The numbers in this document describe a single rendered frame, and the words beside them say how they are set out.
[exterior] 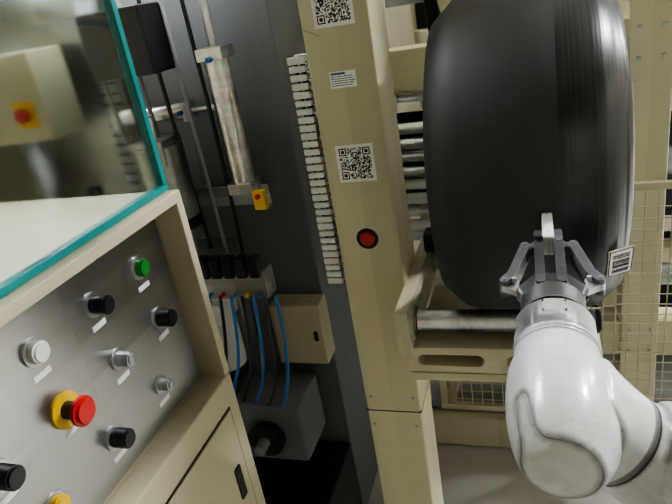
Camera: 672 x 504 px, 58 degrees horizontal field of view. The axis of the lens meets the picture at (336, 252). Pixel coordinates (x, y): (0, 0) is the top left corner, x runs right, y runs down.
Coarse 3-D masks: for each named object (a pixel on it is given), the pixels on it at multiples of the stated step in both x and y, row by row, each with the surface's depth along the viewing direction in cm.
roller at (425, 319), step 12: (420, 312) 120; (432, 312) 119; (444, 312) 118; (456, 312) 118; (468, 312) 117; (480, 312) 116; (492, 312) 116; (504, 312) 115; (516, 312) 114; (600, 312) 110; (420, 324) 119; (432, 324) 118; (444, 324) 118; (456, 324) 117; (468, 324) 116; (480, 324) 116; (492, 324) 115; (504, 324) 114; (600, 324) 109
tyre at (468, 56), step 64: (512, 0) 95; (576, 0) 90; (448, 64) 93; (512, 64) 88; (576, 64) 85; (448, 128) 91; (512, 128) 87; (576, 128) 85; (448, 192) 93; (512, 192) 89; (576, 192) 86; (448, 256) 100; (512, 256) 94
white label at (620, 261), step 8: (624, 248) 91; (632, 248) 91; (608, 256) 92; (616, 256) 92; (624, 256) 92; (632, 256) 92; (608, 264) 93; (616, 264) 93; (624, 264) 93; (632, 264) 94; (608, 272) 94; (616, 272) 94; (624, 272) 95
